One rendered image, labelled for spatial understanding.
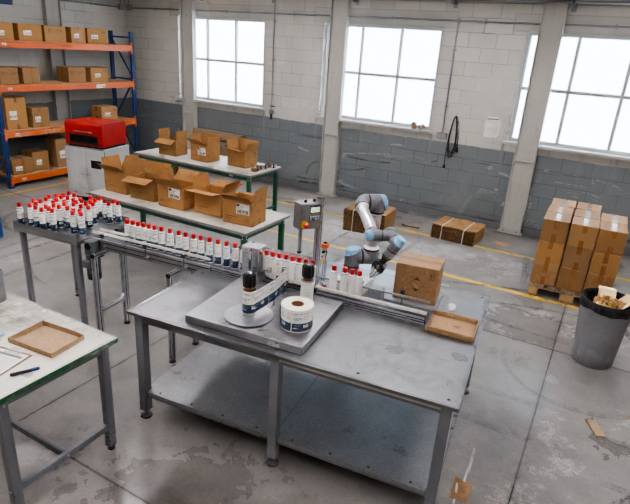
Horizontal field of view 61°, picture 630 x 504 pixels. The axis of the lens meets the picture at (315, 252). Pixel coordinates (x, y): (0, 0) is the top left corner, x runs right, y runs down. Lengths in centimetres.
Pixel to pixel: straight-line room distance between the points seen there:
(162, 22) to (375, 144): 501
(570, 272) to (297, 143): 541
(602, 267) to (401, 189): 385
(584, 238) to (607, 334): 148
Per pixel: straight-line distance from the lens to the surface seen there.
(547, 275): 650
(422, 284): 377
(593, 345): 525
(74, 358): 327
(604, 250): 639
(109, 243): 471
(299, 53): 977
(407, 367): 312
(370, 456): 343
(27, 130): 1007
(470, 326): 368
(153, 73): 1194
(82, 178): 893
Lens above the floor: 248
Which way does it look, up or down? 21 degrees down
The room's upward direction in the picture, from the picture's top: 4 degrees clockwise
